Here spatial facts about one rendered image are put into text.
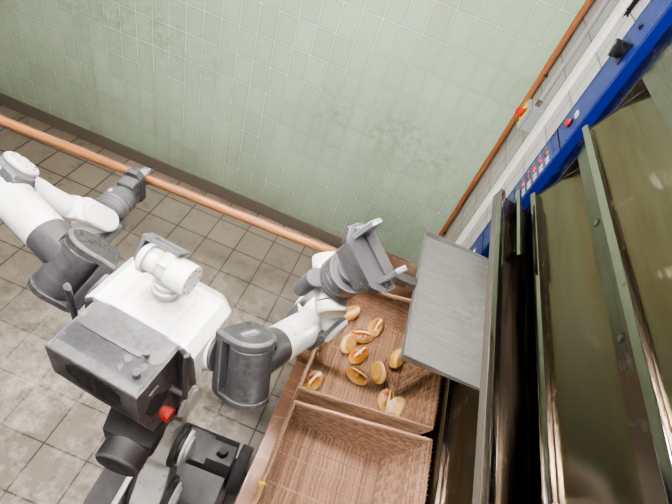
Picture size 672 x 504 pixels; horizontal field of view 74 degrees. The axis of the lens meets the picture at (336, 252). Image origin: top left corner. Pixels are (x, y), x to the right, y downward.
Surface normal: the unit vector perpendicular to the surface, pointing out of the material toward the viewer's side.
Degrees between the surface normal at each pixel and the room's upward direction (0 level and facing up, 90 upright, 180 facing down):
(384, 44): 90
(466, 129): 90
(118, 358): 0
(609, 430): 70
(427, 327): 0
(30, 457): 0
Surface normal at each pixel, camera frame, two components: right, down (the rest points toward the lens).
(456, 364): 0.26, -0.65
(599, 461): -0.77, -0.59
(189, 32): -0.29, 0.65
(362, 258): 0.36, -0.30
